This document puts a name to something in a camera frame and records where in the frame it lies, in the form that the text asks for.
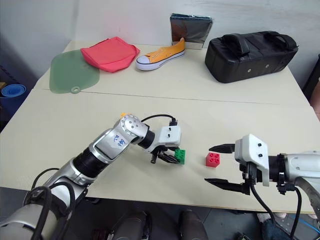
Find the person's leg in jeans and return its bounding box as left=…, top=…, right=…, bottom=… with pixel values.
left=256, top=212, right=291, bottom=240

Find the blue rolled foam mat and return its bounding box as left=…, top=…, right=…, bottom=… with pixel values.
left=0, top=83, right=27, bottom=119

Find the orange canvas sneaker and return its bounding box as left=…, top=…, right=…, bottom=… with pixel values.
left=135, top=37, right=186, bottom=72

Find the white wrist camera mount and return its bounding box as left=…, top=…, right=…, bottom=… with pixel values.
left=146, top=125, right=182, bottom=154
left=234, top=133, right=271, bottom=187

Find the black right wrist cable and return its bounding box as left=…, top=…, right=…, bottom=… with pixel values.
left=249, top=184, right=304, bottom=240

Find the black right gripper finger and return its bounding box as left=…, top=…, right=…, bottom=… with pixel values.
left=208, top=143, right=236, bottom=154
left=204, top=177, right=243, bottom=195

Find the black upright object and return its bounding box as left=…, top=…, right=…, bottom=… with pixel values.
left=301, top=53, right=320, bottom=101

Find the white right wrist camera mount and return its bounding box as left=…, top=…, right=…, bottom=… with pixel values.
left=234, top=133, right=271, bottom=187

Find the blue floor cable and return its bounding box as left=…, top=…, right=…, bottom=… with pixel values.
left=298, top=215, right=320, bottom=235

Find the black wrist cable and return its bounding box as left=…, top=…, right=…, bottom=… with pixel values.
left=249, top=184, right=304, bottom=240
left=140, top=114, right=179, bottom=127

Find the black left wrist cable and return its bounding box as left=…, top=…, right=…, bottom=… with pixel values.
left=140, top=114, right=179, bottom=127

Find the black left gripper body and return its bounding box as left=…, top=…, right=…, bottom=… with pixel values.
left=149, top=146, right=168, bottom=165

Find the black padded carry bag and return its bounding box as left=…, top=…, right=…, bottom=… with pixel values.
left=204, top=30, right=300, bottom=84

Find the pink cloth bag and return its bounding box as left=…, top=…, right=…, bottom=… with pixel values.
left=80, top=36, right=141, bottom=74

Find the green toy brick cube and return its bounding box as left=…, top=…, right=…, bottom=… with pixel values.
left=174, top=148, right=187, bottom=165

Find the green translucent cutting mat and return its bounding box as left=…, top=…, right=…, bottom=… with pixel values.
left=48, top=49, right=101, bottom=95

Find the dark rounded shape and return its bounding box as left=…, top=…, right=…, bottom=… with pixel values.
left=111, top=210, right=154, bottom=240
left=177, top=209, right=209, bottom=240

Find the red toy brick cube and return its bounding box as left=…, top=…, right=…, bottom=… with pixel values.
left=205, top=151, right=221, bottom=168

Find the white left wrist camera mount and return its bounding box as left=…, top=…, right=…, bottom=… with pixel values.
left=146, top=125, right=182, bottom=154

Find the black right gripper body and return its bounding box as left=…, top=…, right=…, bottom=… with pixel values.
left=238, top=162, right=264, bottom=196

